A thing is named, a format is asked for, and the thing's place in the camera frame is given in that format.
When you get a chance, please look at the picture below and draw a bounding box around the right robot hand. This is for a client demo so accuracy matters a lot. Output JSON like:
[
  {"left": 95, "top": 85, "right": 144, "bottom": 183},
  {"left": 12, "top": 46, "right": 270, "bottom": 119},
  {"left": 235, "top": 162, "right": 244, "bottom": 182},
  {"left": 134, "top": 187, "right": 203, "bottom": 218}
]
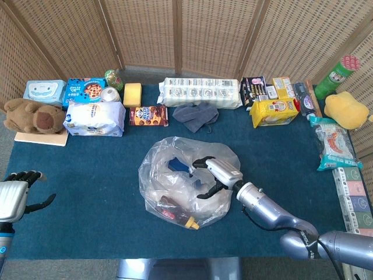
[{"left": 192, "top": 156, "right": 244, "bottom": 200}]

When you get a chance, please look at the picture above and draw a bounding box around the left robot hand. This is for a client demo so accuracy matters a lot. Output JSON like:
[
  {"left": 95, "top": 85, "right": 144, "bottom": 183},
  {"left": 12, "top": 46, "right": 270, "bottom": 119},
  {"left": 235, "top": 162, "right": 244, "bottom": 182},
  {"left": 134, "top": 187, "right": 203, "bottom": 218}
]
[{"left": 0, "top": 171, "right": 57, "bottom": 224}]

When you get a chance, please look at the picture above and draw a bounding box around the clear plastic bag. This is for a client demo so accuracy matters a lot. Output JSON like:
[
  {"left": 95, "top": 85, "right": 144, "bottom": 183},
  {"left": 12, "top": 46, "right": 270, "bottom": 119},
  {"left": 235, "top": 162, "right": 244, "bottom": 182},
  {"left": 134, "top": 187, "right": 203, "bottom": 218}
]
[{"left": 138, "top": 136, "right": 241, "bottom": 230}]

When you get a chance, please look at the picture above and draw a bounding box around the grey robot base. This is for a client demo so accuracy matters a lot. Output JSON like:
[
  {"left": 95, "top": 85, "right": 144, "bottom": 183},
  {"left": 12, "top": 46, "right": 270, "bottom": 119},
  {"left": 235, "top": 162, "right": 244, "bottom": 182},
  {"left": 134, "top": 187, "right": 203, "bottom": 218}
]
[{"left": 116, "top": 257, "right": 242, "bottom": 280}]

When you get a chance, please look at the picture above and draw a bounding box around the teal snack packet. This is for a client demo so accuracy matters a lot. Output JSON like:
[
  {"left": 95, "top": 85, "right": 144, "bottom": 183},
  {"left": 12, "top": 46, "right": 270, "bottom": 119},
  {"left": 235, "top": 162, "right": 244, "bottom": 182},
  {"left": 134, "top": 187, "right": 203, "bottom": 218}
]
[{"left": 309, "top": 114, "right": 364, "bottom": 172}]

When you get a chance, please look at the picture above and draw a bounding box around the dark blue box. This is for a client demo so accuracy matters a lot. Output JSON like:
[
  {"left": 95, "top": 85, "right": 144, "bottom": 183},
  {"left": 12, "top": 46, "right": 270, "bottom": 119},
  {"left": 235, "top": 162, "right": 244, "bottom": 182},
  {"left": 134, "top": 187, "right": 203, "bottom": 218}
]
[{"left": 167, "top": 157, "right": 190, "bottom": 173}]

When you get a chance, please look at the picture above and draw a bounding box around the brown sauce bottle yellow cap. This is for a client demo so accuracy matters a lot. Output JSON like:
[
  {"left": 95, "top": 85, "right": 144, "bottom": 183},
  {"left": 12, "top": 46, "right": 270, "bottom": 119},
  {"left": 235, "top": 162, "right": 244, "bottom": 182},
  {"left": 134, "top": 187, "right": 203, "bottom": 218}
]
[{"left": 158, "top": 195, "right": 201, "bottom": 230}]

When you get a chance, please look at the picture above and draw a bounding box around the grey cloth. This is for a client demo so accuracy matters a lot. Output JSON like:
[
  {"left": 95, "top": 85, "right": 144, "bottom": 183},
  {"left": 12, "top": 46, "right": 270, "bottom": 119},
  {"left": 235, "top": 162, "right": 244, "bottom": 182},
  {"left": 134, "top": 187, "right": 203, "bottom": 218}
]
[{"left": 172, "top": 101, "right": 220, "bottom": 134}]

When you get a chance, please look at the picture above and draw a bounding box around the light wooden board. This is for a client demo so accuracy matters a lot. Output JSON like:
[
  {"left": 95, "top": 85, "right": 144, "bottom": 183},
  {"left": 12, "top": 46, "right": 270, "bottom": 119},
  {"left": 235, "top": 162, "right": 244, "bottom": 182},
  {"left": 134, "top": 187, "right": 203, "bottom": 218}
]
[{"left": 13, "top": 129, "right": 69, "bottom": 146}]

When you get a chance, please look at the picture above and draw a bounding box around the yellow cracker pack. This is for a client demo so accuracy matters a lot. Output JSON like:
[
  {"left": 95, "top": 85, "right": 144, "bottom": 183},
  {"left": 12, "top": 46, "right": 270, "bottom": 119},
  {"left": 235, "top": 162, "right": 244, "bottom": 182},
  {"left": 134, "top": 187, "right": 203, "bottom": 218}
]
[{"left": 249, "top": 98, "right": 301, "bottom": 129}]

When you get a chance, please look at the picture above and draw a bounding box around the white toilet paper pack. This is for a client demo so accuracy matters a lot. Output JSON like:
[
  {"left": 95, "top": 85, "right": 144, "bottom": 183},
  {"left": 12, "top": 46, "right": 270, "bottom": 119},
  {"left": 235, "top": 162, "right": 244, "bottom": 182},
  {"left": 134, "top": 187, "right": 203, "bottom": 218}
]
[{"left": 156, "top": 77, "right": 243, "bottom": 109}]

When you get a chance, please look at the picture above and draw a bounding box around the brown capybara plush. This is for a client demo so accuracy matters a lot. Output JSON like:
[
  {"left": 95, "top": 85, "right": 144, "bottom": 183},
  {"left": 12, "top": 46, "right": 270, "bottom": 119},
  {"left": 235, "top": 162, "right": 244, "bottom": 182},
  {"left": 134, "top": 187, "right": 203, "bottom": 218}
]
[{"left": 3, "top": 97, "right": 66, "bottom": 135}]

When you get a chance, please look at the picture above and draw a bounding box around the blue carpet mat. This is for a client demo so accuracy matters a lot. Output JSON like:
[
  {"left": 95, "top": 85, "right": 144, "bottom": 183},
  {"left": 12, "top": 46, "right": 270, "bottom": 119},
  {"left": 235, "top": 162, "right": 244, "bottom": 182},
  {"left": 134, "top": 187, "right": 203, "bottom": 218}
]
[{"left": 0, "top": 84, "right": 359, "bottom": 260}]

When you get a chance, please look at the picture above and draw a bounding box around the dark purple snack pack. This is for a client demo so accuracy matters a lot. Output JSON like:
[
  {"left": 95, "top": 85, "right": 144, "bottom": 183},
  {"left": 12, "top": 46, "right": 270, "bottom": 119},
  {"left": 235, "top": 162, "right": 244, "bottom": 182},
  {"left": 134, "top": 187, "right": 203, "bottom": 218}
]
[{"left": 239, "top": 76, "right": 268, "bottom": 107}]

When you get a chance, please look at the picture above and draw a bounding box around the small white box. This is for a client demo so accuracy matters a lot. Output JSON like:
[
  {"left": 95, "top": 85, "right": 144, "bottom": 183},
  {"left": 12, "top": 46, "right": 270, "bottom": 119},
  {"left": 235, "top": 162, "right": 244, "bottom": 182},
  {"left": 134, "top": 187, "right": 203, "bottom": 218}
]
[{"left": 265, "top": 85, "right": 279, "bottom": 100}]

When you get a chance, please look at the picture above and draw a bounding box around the brown panda biscuit box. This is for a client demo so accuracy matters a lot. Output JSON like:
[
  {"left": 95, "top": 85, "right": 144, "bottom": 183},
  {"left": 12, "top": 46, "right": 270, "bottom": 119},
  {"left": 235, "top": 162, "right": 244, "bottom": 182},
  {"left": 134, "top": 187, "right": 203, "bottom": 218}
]
[{"left": 129, "top": 104, "right": 169, "bottom": 127}]

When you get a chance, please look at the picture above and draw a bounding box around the small yellow box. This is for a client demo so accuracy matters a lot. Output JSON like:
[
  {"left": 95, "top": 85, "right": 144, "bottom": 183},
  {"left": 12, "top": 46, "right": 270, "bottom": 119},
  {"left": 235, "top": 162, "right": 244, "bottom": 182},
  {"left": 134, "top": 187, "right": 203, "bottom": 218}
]
[{"left": 272, "top": 76, "right": 295, "bottom": 100}]

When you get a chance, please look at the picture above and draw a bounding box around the dark toothpaste pack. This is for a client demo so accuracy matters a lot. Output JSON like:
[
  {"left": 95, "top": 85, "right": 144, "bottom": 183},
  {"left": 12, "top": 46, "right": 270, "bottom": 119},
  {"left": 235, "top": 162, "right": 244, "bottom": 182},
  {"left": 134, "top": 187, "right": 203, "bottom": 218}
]
[{"left": 293, "top": 82, "right": 318, "bottom": 117}]

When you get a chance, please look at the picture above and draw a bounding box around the light blue wipes pack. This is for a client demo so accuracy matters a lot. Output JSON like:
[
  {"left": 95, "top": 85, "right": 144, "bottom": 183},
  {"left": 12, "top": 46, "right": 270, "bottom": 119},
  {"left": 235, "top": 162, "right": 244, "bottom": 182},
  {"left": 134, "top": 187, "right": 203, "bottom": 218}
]
[{"left": 22, "top": 79, "right": 67, "bottom": 107}]

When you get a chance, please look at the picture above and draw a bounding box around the white blue tissue pack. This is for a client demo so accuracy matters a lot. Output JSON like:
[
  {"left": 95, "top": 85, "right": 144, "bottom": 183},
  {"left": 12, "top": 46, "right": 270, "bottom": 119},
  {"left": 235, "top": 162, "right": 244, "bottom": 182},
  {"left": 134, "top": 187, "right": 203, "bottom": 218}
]
[{"left": 63, "top": 101, "right": 126, "bottom": 137}]

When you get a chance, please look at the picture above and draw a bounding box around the yellow sponge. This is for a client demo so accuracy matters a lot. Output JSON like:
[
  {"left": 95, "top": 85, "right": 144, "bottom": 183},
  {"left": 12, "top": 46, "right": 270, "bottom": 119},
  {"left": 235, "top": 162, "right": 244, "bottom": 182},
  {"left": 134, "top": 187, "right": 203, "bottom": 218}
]
[{"left": 122, "top": 82, "right": 143, "bottom": 108}]

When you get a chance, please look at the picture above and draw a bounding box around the pastel tissue multipack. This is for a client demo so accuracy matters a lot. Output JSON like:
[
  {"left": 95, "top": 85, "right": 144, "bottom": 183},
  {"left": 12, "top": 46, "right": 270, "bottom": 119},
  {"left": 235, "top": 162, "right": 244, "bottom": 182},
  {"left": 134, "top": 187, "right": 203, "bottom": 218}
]
[{"left": 332, "top": 166, "right": 373, "bottom": 234}]

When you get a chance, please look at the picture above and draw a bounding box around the blue cookie box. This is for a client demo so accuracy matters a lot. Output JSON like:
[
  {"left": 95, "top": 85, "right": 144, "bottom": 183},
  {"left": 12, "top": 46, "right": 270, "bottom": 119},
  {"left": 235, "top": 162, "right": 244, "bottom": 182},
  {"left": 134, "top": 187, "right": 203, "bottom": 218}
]
[{"left": 62, "top": 77, "right": 107, "bottom": 107}]

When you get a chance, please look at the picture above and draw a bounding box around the yellow plush toy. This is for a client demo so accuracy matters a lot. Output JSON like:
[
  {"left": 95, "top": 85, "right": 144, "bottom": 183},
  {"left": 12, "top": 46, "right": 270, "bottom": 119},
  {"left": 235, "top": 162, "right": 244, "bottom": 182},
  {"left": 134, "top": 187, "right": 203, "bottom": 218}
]
[{"left": 324, "top": 91, "right": 370, "bottom": 130}]

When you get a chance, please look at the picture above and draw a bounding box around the white tape roll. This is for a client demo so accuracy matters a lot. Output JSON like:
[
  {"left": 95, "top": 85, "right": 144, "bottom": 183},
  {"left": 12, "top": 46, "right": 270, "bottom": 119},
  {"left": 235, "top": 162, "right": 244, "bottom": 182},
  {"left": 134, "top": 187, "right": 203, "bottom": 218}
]
[{"left": 100, "top": 86, "right": 122, "bottom": 103}]

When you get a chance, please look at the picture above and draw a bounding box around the woven folding screen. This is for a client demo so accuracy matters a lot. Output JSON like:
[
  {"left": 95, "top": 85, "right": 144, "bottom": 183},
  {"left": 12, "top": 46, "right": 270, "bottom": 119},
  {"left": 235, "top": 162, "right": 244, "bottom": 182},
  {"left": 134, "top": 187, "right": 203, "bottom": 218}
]
[{"left": 0, "top": 0, "right": 373, "bottom": 158}]

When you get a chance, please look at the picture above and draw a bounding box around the green chips can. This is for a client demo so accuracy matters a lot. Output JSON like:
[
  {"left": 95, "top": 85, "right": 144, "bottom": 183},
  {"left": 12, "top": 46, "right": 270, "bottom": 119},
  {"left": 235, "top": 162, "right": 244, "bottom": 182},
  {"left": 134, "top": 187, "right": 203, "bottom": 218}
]
[{"left": 314, "top": 55, "right": 361, "bottom": 99}]

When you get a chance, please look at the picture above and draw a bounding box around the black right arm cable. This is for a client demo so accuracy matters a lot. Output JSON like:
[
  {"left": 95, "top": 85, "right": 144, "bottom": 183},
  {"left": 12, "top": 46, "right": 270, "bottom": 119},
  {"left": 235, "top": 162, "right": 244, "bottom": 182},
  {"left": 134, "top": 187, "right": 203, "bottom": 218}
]
[{"left": 241, "top": 205, "right": 347, "bottom": 280}]

